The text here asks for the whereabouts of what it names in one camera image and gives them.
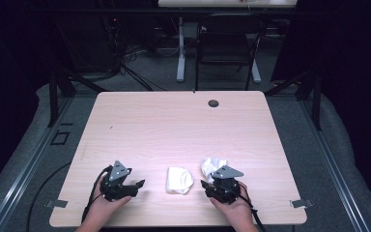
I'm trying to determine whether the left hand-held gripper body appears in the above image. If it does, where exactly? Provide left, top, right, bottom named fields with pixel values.
left=100, top=159, right=138, bottom=203

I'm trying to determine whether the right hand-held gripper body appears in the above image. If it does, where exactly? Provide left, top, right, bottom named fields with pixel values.
left=205, top=164, right=245, bottom=205

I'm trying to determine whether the white tissue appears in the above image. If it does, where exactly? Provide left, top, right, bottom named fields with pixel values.
left=200, top=157, right=228, bottom=185
left=165, top=166, right=195, bottom=195

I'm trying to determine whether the person's left hand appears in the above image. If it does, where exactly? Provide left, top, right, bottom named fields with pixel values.
left=85, top=175, right=132, bottom=227

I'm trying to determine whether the person's right hand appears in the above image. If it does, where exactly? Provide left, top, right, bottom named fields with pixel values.
left=209, top=182, right=256, bottom=231

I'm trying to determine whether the black folding chair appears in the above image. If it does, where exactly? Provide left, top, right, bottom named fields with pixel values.
left=193, top=12, right=269, bottom=92

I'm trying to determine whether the white desk with legs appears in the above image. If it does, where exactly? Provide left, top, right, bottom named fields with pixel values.
left=157, top=0, right=300, bottom=84

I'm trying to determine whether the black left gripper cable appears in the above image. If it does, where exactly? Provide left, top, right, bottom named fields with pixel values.
left=81, top=164, right=114, bottom=224

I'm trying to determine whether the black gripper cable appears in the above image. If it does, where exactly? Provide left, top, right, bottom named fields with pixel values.
left=237, top=181, right=268, bottom=232
left=81, top=164, right=114, bottom=224

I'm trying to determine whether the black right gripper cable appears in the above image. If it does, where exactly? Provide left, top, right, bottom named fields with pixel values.
left=237, top=181, right=268, bottom=232

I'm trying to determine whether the grey metal table bracket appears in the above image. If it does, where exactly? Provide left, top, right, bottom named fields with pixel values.
left=43, top=199, right=69, bottom=209
left=289, top=198, right=315, bottom=210

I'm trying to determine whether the black floor cable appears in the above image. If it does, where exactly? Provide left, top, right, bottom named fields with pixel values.
left=25, top=160, right=72, bottom=232

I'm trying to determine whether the aluminium floor rail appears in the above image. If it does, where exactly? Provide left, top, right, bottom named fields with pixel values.
left=299, top=96, right=371, bottom=232
left=0, top=96, right=75, bottom=232

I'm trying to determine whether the black metal frame stand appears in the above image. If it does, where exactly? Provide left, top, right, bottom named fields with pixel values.
left=46, top=68, right=110, bottom=129
left=263, top=69, right=324, bottom=131

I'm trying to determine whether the bundle of black cables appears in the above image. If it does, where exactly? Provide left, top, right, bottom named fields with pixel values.
left=100, top=13, right=157, bottom=92

